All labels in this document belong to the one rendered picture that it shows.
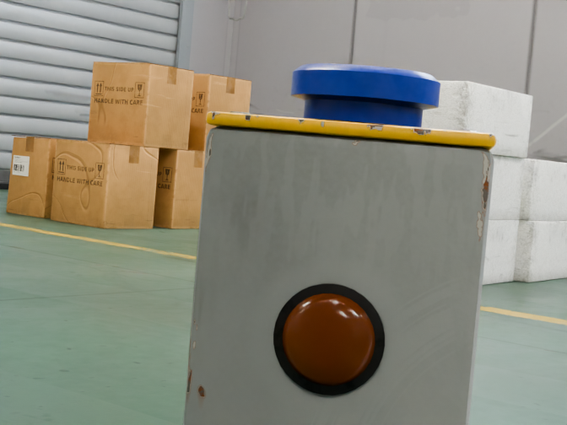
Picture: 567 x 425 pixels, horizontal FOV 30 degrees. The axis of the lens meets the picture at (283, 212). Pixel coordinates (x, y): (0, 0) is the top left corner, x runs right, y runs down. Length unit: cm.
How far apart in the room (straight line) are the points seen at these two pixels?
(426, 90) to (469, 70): 591
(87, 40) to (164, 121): 242
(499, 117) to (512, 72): 311
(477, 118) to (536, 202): 45
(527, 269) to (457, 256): 292
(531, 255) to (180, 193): 145
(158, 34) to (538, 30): 230
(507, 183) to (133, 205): 143
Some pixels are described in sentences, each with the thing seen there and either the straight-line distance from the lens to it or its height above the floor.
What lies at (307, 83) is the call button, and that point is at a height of 32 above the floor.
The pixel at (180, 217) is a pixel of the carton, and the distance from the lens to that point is 402.
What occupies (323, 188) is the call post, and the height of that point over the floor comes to 30.
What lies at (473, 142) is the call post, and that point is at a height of 31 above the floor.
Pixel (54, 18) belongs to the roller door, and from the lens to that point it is 615.
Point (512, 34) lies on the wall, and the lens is 610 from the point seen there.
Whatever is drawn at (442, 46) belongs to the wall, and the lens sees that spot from 630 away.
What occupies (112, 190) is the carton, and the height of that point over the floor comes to 14.
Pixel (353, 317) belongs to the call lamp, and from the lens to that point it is 25.
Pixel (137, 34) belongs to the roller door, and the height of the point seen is 97.
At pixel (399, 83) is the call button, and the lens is 27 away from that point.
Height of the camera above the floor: 30
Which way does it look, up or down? 3 degrees down
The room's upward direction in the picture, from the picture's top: 5 degrees clockwise
